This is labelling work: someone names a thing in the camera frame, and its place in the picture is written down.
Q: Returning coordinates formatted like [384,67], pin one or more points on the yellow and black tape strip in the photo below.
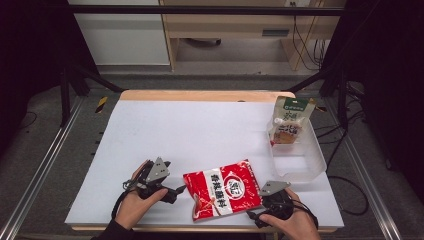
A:
[321,108]
[101,104]

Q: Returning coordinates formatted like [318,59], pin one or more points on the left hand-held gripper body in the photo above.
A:
[156,175]

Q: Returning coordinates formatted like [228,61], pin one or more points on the clear plastic container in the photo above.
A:
[300,160]

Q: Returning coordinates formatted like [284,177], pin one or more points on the light wooden desk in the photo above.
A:
[226,25]

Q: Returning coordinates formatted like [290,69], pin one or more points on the red and white seasoning packet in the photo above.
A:
[221,190]

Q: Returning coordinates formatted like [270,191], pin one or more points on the green and beige seasoning packet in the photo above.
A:
[295,108]

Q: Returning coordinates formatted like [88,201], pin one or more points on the black metal stand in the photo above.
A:
[342,100]
[64,100]

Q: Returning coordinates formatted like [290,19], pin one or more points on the person's left hand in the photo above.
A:
[136,208]

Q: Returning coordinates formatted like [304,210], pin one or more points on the black horizontal frame bar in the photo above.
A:
[200,10]

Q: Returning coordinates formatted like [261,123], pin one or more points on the white table mat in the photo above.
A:
[200,133]

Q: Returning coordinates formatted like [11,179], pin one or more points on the wooden table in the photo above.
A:
[200,95]

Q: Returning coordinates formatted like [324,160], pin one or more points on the aluminium floor rail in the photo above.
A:
[363,176]
[43,166]

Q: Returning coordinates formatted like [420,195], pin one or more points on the person's right hand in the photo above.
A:
[296,223]

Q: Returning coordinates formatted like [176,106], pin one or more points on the white cabinet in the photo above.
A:
[123,40]

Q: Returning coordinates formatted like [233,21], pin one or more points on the dark curtain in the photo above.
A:
[390,66]
[30,50]

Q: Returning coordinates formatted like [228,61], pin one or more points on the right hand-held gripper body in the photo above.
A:
[278,201]

